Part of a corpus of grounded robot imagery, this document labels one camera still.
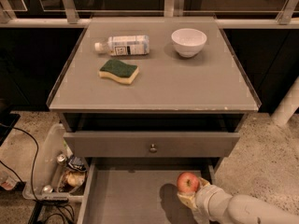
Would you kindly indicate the green and yellow sponge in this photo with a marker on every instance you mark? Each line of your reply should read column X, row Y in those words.
column 119, row 71

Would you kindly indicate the white ceramic bowl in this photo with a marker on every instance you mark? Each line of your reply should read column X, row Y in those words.
column 188, row 42

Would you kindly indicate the clear plastic water bottle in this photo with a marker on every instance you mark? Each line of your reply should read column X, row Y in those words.
column 124, row 45

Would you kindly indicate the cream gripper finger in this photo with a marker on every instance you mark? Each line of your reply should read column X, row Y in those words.
column 188, row 199
column 203, row 183

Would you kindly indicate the metal railing frame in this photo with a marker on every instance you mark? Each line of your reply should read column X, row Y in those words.
column 227, row 13

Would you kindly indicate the silver can lower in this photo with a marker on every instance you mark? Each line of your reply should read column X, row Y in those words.
column 47, row 189

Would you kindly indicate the grey drawer cabinet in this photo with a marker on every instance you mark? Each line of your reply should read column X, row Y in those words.
column 208, row 92

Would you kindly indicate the clear plastic storage bin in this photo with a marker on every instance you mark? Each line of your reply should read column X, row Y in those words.
column 48, row 172

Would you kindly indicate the silver can upper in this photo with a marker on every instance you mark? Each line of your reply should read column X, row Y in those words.
column 61, row 159

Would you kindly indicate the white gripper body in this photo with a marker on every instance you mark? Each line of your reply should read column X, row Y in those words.
column 203, row 198

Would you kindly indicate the grey top drawer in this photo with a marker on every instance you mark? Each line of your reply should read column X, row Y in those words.
column 136, row 144

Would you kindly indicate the round metal drawer knob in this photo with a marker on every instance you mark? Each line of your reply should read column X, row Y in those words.
column 152, row 148

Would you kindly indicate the open grey middle drawer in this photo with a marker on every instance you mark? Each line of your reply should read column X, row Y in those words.
column 139, row 190

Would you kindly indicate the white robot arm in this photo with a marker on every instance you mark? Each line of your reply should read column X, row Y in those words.
column 259, row 182

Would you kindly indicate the crumpled snack packet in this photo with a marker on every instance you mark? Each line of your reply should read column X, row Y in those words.
column 70, row 181

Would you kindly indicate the small bottle on floor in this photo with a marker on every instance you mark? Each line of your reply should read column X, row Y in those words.
column 7, row 182

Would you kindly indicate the red apple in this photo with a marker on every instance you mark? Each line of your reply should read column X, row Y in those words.
column 187, row 182

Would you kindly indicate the silver can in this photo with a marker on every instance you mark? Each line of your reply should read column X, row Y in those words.
column 61, row 159
column 47, row 189

